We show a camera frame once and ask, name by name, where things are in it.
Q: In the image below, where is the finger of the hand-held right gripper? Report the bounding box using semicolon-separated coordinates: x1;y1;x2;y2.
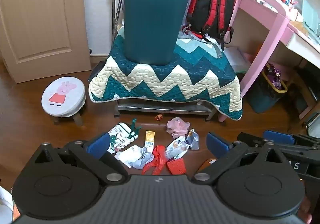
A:
237;132;320;158
263;130;320;147

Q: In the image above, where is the beige wooden door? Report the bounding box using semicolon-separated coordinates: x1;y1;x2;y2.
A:
0;0;92;84

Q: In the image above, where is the red plastic bag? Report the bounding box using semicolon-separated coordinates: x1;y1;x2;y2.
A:
142;145;167;176

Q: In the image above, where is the teal cream zigzag quilt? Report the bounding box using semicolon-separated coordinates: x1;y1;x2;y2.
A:
88;25;243;121

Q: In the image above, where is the silver wrapper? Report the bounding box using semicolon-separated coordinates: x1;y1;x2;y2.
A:
186;128;200;151

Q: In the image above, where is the black cane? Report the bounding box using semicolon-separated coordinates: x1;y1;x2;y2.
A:
111;0;132;39

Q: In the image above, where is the dark yellow rimmed storage bin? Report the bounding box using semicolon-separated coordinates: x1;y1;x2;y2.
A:
247;63;288;114

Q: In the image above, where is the red black backpack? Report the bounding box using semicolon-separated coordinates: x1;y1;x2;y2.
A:
186;0;237;45

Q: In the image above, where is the white green printed wrapper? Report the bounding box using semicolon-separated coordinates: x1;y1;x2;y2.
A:
107;122;142;154

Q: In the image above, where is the teal plastic trash bin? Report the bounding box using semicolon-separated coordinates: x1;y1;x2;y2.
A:
124;0;190;66

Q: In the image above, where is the metal bench frame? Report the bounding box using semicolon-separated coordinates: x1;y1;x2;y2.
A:
114;99;218;122

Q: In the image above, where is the round pig print stool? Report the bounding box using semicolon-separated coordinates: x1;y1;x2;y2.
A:
41;76;87;126

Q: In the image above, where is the green plastic ribbon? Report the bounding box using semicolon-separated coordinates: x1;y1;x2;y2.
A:
128;118;142;138

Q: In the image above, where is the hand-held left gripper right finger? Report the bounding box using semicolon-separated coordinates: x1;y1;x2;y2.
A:
191;132;290;184

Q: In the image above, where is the pink desk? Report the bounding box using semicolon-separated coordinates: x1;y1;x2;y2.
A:
219;0;320;123

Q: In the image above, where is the pink plastic bag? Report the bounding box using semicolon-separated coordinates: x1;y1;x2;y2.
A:
166;117;191;139

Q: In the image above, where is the white printed snack wrapper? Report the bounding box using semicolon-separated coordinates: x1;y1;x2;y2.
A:
165;136;190;160

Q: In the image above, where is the yellow sachet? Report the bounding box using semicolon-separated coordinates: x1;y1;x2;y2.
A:
144;130;156;152

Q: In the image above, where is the red foam net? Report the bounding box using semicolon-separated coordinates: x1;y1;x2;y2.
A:
166;158;187;175

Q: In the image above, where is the white crumpled wrapper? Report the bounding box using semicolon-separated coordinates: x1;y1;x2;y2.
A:
115;145;144;168

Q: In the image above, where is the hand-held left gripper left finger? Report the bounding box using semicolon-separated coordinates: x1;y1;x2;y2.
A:
34;132;130;186

